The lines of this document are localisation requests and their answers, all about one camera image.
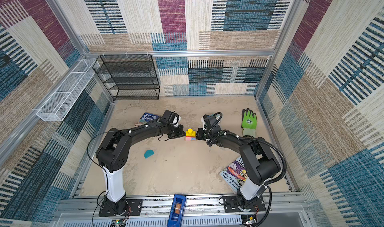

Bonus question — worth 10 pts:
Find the yellow rectangular wood block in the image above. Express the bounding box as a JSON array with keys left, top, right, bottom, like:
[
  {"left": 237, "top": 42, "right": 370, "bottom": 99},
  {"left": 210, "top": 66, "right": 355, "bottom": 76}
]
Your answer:
[{"left": 186, "top": 131, "right": 196, "bottom": 138}]

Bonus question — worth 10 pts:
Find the teal wood block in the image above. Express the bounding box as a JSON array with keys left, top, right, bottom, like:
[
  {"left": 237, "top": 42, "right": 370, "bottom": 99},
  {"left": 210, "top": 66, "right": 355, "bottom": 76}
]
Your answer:
[{"left": 144, "top": 150, "right": 155, "bottom": 159}]

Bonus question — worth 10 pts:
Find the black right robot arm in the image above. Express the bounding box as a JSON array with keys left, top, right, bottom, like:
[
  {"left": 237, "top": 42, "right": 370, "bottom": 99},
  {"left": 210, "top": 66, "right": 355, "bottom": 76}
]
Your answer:
[{"left": 197, "top": 112, "right": 287, "bottom": 202}]

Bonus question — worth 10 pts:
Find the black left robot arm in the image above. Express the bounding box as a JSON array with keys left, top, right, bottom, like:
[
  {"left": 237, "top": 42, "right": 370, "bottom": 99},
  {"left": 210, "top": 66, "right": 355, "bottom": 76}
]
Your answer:
[{"left": 96, "top": 110, "right": 185, "bottom": 203}]

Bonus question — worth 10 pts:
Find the blue treehouse paperback book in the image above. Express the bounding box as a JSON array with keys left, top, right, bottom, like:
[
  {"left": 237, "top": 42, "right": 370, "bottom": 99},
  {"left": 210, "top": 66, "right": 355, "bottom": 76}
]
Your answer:
[{"left": 135, "top": 112, "right": 160, "bottom": 127}]

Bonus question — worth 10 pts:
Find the green black work glove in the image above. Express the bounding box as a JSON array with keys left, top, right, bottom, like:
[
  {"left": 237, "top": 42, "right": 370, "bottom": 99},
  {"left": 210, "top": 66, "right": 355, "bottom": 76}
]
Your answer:
[{"left": 241, "top": 108, "right": 258, "bottom": 137}]

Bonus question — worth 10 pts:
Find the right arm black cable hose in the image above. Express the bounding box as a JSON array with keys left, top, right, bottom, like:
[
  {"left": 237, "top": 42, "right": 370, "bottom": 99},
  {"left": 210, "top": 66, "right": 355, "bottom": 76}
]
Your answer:
[{"left": 206, "top": 112, "right": 288, "bottom": 227}]

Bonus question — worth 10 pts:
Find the black wire mesh shelf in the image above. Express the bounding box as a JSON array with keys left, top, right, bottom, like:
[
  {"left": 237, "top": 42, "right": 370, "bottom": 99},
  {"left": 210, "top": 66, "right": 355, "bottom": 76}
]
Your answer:
[{"left": 93, "top": 54, "right": 161, "bottom": 101}]

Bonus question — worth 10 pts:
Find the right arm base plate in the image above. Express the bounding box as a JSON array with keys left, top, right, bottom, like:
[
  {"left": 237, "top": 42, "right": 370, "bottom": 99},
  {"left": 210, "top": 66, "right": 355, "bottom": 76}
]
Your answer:
[{"left": 219, "top": 196, "right": 266, "bottom": 213}]

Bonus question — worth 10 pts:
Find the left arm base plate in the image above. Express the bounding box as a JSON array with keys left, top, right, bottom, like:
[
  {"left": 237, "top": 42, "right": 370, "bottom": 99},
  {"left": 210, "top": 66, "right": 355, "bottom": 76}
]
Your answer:
[{"left": 98, "top": 199, "right": 143, "bottom": 217}]

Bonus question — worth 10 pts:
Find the blue tool on rail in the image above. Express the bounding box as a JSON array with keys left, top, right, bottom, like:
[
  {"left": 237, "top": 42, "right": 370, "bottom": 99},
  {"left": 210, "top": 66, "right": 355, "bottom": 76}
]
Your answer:
[{"left": 167, "top": 194, "right": 187, "bottom": 227}]

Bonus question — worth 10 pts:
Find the white wire mesh basket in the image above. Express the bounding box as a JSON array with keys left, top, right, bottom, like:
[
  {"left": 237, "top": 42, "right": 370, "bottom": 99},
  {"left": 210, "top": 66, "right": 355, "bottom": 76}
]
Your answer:
[{"left": 37, "top": 59, "right": 96, "bottom": 122}]

